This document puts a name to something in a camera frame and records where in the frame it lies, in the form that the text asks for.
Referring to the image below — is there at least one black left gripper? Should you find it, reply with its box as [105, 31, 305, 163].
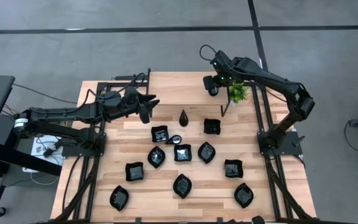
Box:
[116, 92, 161, 121]

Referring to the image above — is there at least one black leaf mini plate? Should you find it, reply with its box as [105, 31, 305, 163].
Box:
[197, 141, 216, 165]
[147, 145, 167, 169]
[172, 173, 193, 199]
[109, 185, 130, 212]
[234, 182, 255, 209]

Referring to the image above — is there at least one green plant in white pot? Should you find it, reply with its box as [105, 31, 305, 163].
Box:
[228, 82, 249, 105]

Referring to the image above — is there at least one wooden shelf with black legs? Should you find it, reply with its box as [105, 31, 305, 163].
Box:
[145, 70, 231, 118]

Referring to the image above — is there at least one black computer tower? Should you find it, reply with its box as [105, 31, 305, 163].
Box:
[0, 112, 20, 149]

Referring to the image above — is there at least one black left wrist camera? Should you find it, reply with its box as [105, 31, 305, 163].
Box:
[124, 86, 139, 101]

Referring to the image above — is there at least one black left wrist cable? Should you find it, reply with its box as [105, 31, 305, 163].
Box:
[85, 73, 147, 105]

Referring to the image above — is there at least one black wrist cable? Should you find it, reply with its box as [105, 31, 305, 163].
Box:
[199, 44, 219, 63]
[85, 73, 147, 105]

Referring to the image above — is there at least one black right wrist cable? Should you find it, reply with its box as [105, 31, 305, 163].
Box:
[199, 44, 219, 63]

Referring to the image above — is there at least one black aluminium table frame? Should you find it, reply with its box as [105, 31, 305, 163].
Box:
[54, 67, 318, 223]

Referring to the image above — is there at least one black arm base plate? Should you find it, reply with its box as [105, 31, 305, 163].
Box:
[61, 133, 107, 157]
[257, 130, 303, 156]

